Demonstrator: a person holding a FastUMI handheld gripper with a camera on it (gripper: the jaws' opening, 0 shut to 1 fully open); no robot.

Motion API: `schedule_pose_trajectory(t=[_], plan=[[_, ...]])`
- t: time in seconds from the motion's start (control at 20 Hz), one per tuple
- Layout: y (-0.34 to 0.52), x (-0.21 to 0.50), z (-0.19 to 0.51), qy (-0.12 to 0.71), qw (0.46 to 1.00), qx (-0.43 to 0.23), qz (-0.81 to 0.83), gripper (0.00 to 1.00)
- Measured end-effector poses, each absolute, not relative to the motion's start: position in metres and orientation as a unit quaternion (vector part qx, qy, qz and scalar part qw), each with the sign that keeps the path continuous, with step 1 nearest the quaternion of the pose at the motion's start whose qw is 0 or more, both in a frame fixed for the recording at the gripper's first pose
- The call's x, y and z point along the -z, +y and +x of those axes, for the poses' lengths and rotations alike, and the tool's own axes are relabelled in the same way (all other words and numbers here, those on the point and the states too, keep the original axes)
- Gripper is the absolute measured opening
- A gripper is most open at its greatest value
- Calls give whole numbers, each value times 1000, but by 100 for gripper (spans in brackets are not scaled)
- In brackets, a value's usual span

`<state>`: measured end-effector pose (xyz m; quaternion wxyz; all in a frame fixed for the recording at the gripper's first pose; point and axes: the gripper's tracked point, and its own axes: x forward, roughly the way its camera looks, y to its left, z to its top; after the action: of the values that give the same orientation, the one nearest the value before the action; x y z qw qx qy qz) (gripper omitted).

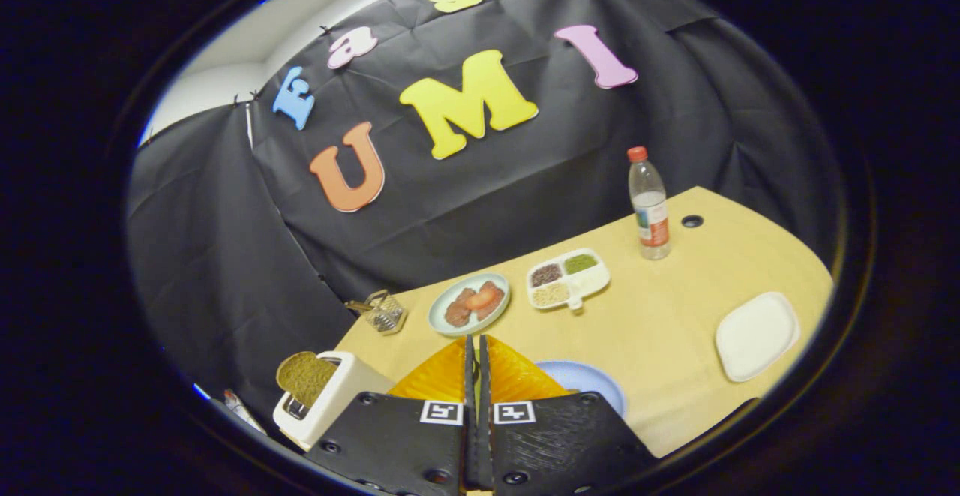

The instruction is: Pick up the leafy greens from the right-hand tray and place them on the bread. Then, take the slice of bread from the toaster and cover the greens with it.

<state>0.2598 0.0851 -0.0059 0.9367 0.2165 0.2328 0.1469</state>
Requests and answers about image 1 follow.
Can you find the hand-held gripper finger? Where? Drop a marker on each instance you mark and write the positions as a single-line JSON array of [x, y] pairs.
[[470, 436], [485, 436]]

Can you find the brown bread slice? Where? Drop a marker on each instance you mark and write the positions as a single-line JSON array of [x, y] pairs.
[[304, 377]]

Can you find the small pale green plate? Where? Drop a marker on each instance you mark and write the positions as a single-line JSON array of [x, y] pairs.
[[442, 323]]

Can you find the blue round plate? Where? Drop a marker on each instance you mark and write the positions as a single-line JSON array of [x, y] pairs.
[[592, 383]]

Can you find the brown meat patty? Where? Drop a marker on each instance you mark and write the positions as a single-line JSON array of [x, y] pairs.
[[457, 312], [495, 302]]

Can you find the red tomato slice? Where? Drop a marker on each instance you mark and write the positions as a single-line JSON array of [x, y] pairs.
[[480, 299]]

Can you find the white toaster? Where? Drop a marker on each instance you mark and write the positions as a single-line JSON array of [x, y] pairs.
[[337, 398]]

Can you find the beige seeds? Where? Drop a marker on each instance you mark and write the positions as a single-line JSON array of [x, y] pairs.
[[551, 293]]

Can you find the dark seeds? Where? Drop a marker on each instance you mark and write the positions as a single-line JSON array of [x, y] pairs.
[[546, 275]]

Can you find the white divided condiment tray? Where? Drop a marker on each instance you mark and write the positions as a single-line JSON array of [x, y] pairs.
[[592, 280]]

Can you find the green seasoning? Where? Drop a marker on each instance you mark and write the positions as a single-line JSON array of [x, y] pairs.
[[580, 263]]

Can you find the clear water bottle red cap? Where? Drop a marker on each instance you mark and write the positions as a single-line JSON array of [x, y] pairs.
[[650, 211]]

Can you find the white square plate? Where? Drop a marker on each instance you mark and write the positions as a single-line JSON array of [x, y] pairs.
[[757, 335]]

